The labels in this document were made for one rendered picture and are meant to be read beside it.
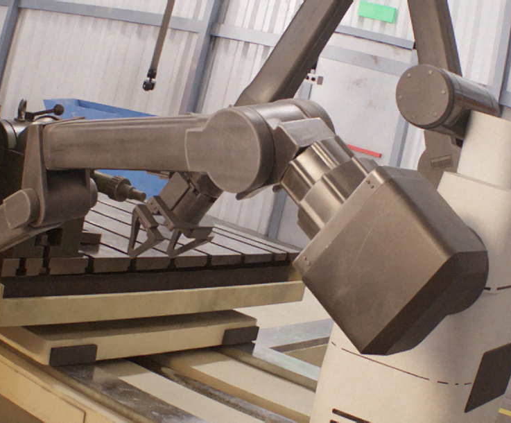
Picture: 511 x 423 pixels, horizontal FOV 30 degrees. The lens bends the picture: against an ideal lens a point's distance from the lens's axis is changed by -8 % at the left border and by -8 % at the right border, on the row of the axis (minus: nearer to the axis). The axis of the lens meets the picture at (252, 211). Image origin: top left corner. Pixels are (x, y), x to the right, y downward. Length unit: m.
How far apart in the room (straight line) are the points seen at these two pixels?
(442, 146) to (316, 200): 0.46
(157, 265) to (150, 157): 1.54
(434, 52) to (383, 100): 8.01
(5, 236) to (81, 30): 10.61
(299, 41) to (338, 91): 8.13
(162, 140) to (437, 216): 0.32
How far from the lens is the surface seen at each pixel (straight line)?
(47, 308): 2.25
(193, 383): 2.59
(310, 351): 3.76
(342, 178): 0.85
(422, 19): 1.35
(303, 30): 1.44
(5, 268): 2.16
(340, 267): 0.83
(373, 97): 9.38
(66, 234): 2.28
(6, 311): 2.16
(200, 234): 1.58
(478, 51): 9.10
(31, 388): 2.34
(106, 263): 2.41
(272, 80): 1.46
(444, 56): 1.33
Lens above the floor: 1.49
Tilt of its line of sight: 8 degrees down
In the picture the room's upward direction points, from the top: 13 degrees clockwise
